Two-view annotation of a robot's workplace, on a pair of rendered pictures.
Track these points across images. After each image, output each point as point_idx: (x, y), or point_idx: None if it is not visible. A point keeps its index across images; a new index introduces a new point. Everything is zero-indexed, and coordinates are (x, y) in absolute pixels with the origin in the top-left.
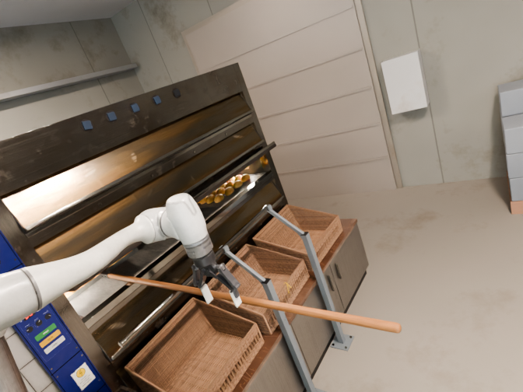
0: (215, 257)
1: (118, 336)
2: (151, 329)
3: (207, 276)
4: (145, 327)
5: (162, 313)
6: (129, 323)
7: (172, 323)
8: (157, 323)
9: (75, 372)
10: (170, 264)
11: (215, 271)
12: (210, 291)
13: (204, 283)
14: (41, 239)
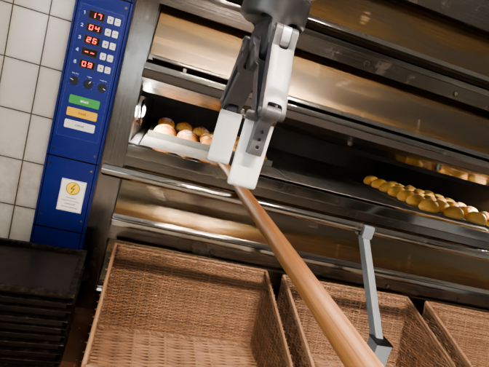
0: (295, 18)
1: (145, 204)
2: (185, 244)
3: (247, 68)
4: (177, 229)
5: (212, 237)
6: (169, 205)
7: (211, 267)
8: (197, 247)
9: (68, 180)
10: (280, 197)
11: (264, 48)
12: (264, 212)
13: (239, 111)
14: (175, 3)
